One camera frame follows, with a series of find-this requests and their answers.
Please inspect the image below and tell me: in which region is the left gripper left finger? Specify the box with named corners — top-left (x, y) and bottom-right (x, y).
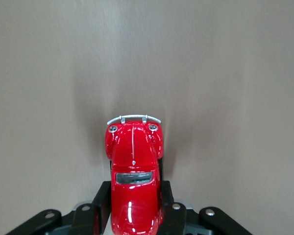
top-left (7, 181), bottom-right (112, 235)

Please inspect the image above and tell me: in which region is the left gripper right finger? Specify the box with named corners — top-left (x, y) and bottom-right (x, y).
top-left (158, 180), bottom-right (253, 235)

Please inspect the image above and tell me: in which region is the red beetle toy car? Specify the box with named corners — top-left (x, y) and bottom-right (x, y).
top-left (104, 114), bottom-right (165, 235)

